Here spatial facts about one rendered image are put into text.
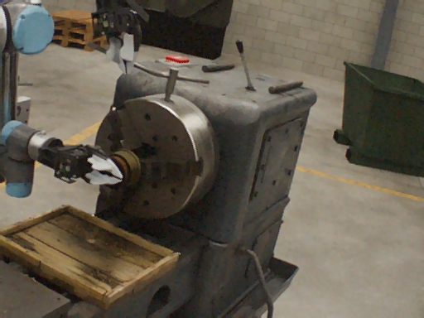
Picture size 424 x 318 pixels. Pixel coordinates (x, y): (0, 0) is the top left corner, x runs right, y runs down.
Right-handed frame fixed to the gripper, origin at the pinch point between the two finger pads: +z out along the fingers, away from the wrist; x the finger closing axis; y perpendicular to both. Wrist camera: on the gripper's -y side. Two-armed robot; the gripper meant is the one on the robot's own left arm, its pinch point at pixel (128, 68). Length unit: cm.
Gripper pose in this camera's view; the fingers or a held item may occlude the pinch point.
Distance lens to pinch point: 145.1
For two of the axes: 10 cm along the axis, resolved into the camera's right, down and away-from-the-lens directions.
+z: 1.3, 9.9, 0.9
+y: -5.0, 1.4, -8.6
